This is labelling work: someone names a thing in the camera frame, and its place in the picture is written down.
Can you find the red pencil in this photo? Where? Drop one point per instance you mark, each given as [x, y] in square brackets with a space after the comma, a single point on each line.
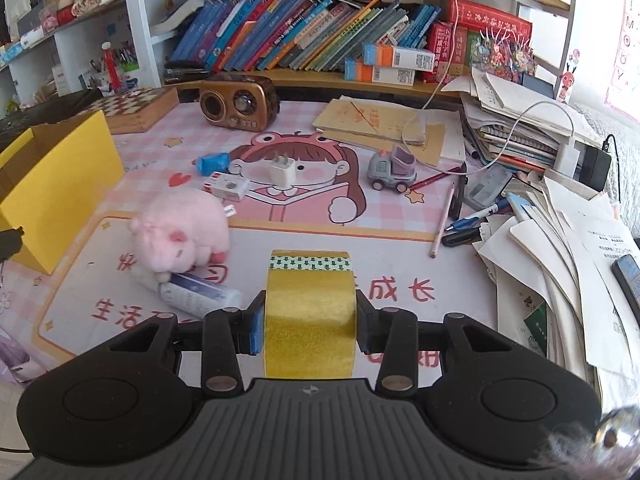
[432, 179]

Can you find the stack of books and papers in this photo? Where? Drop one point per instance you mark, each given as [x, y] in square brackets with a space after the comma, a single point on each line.
[510, 105]

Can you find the yellow cardboard box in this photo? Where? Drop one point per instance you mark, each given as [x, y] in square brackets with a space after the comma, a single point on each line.
[60, 185]

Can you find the large red dictionary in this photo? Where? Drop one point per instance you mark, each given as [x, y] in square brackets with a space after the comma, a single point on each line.
[490, 16]

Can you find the blue wrapper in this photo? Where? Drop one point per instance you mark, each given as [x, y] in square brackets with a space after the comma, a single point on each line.
[212, 163]

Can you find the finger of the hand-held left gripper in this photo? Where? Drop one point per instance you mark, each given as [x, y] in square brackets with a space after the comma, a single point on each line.
[10, 245]

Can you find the red tassel pen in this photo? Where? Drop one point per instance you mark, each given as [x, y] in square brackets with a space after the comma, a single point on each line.
[112, 72]

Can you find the row of colourful books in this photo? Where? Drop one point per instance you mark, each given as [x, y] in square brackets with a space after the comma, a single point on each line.
[300, 32]

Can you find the cartoon wall sticker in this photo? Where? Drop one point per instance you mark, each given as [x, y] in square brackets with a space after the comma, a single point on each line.
[569, 80]

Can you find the lilac fabric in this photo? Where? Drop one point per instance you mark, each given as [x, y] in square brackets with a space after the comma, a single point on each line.
[15, 360]

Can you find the pink checkered desktop cloth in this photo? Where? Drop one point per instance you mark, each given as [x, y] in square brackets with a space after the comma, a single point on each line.
[400, 260]

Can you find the wooden chess board box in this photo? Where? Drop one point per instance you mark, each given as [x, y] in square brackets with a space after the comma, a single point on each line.
[135, 110]

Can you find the grey purple toy truck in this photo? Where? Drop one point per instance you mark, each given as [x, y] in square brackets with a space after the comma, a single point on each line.
[390, 172]

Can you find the white box with red label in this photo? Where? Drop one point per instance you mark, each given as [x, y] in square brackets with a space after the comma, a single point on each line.
[61, 80]

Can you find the red upright dictionary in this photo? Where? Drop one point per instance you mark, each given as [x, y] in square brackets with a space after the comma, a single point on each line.
[462, 52]
[440, 52]

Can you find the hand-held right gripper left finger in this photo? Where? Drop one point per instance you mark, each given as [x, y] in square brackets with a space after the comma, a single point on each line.
[254, 327]

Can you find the wooden pencil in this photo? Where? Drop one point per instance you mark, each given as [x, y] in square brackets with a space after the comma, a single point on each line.
[442, 222]

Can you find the white pen cup with pens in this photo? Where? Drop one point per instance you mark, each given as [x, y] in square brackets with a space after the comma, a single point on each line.
[97, 82]

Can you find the black piano keyboard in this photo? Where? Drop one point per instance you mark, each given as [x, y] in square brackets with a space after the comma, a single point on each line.
[45, 110]

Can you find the blue white pen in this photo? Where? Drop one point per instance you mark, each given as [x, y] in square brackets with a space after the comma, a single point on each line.
[480, 214]

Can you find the colourful sticker bundle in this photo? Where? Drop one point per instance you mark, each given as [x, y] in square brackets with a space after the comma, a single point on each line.
[505, 52]

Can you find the black thick marker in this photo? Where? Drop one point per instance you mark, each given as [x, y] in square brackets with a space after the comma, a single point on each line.
[462, 237]

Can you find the white charger plug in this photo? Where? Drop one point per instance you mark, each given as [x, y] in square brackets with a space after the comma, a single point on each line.
[283, 172]

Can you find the grey plastic case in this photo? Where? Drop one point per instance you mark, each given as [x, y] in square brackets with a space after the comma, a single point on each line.
[487, 187]

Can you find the green lid tub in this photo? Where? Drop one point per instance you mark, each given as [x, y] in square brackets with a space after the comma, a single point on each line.
[130, 72]

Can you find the dark blue notebook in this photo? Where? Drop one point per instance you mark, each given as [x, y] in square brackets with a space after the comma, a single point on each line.
[539, 86]

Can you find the green white booklet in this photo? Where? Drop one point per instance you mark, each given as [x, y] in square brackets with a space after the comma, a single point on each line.
[535, 330]

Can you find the alphabet wall poster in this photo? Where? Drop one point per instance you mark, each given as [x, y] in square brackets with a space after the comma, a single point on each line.
[625, 50]

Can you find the white printed tube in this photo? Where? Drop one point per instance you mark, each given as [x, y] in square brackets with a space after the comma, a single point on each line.
[197, 296]

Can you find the black stapler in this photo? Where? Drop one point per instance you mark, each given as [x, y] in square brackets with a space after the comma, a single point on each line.
[185, 72]

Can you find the gold glitter tape roll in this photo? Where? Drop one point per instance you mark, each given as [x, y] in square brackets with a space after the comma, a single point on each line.
[310, 320]

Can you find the white power adapter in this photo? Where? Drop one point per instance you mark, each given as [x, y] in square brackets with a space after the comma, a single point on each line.
[567, 157]

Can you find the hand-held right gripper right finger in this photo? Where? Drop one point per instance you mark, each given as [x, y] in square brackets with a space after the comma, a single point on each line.
[364, 327]

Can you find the black power adapter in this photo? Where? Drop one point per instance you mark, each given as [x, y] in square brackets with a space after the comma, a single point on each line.
[596, 167]

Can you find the small white red box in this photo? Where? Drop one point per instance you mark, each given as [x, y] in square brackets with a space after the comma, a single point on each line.
[225, 187]

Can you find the pile of loose papers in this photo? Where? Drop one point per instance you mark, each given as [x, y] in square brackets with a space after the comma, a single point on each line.
[565, 270]

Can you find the yellow exercise notebook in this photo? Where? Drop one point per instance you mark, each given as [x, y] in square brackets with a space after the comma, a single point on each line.
[360, 117]

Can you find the brown exercise notebook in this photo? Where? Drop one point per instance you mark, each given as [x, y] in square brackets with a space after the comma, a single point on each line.
[430, 147]

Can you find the pink plush pig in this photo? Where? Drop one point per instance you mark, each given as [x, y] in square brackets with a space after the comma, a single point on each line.
[185, 225]

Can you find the white wooden bookshelf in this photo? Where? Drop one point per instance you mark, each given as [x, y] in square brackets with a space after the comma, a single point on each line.
[142, 35]

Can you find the brown retro radio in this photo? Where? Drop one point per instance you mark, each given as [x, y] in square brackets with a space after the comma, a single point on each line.
[240, 102]

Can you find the white paper sheet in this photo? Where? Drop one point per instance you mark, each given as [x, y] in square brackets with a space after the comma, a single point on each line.
[452, 135]

